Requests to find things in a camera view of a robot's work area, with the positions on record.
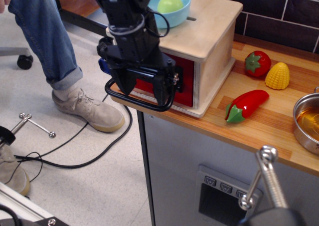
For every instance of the metal clamp screw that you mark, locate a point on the metal clamp screw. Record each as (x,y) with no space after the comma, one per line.
(265,158)
(7,137)

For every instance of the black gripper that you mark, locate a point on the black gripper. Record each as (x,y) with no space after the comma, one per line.
(135,55)

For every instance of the beige sneaker lower left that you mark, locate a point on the beige sneaker lower left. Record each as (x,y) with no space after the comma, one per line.
(12,173)

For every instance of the red toy chili pepper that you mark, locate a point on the red toy chili pepper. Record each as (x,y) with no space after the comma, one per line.
(245,105)

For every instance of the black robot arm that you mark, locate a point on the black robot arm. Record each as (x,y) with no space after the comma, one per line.
(132,14)

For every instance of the stainless steel pot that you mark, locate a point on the stainless steel pot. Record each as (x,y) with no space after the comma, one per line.
(306,118)

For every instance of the aluminium frame rail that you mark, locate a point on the aluminium frame rail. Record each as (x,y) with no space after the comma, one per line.
(25,210)

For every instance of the green toy ball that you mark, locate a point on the green toy ball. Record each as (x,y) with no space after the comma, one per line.
(167,6)

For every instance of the beige sneaker near table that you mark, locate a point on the beige sneaker near table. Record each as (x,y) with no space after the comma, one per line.
(99,115)

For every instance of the red toy strawberry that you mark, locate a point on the red toy strawberry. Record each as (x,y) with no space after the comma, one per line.
(257,63)

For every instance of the red front wooden drawer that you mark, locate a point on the red front wooden drawer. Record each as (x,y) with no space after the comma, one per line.
(183,91)

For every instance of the wooden box housing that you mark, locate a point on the wooden box housing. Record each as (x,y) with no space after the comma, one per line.
(205,38)

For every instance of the office chair caster base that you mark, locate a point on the office chair caster base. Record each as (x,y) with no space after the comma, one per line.
(25,59)

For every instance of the blue black clamp handle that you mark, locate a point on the blue black clamp handle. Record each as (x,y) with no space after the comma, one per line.
(102,63)

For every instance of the person leg in jeans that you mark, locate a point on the person leg in jeans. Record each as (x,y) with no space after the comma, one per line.
(46,35)

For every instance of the grey toy kitchen cabinet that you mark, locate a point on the grey toy kitchen cabinet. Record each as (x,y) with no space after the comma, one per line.
(197,169)

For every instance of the right metal clamp screw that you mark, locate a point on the right metal clamp screw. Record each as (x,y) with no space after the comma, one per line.
(265,158)

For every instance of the left metal clamp screw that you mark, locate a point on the left metal clamp screw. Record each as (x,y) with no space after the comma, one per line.
(7,137)

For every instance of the yellow toy corn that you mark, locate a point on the yellow toy corn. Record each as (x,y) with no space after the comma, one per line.
(278,77)

